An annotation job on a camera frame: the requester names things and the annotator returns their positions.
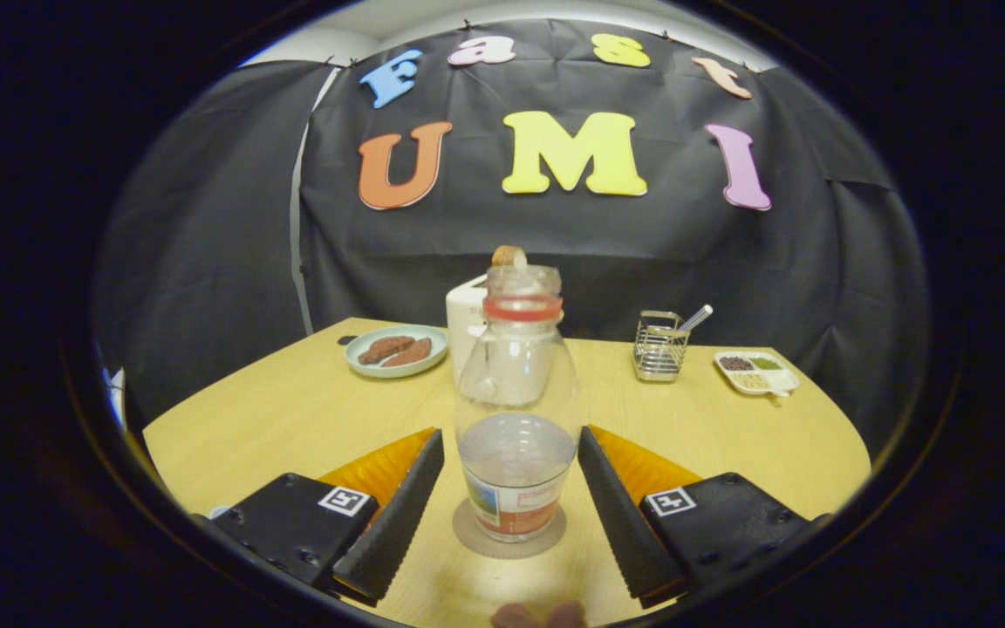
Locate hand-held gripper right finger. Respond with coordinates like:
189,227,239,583
578,425,831,609

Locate white divided dish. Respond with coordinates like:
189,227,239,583
714,350,801,398

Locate round brown coaster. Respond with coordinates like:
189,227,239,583
453,497,568,560

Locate brown sausage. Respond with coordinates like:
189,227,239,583
380,338,433,368
358,336,416,365

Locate metal wire holder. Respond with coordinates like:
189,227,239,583
632,311,689,383

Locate wooden table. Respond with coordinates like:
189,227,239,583
143,317,872,628

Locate pale green plate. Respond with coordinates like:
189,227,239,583
345,324,449,379

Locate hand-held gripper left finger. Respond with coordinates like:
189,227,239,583
206,427,446,607

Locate white toaster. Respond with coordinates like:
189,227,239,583
446,274,566,389

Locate clear plastic juice bottle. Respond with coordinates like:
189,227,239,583
455,264,581,543

